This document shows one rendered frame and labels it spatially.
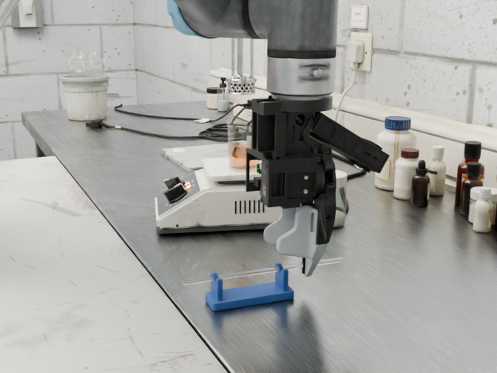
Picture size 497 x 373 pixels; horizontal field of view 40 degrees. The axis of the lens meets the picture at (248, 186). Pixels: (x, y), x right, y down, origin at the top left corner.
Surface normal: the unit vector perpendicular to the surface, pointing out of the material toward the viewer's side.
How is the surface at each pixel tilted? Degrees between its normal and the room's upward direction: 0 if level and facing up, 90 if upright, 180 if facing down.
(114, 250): 0
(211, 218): 90
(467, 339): 0
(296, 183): 90
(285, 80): 90
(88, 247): 0
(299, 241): 92
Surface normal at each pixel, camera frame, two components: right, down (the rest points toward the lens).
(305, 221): 0.34, 0.28
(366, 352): 0.00, -0.97
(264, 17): -0.45, 0.59
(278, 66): -0.71, 0.17
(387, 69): -0.91, 0.11
